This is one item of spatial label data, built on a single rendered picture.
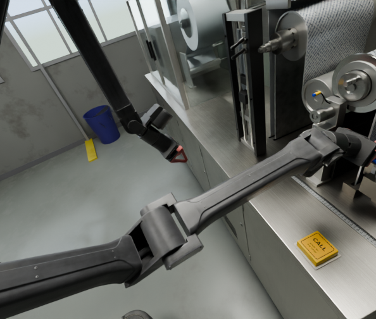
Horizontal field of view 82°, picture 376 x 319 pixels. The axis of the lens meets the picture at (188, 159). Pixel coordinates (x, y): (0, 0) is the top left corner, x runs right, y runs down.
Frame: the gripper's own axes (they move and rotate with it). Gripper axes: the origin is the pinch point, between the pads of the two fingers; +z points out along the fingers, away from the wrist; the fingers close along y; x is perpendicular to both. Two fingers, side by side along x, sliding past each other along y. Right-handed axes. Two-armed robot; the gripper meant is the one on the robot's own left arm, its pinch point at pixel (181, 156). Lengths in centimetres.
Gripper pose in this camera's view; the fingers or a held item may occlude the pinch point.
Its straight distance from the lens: 83.9
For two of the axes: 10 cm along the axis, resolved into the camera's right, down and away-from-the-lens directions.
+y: -4.4, -4.7, 7.6
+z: 6.4, 4.3, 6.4
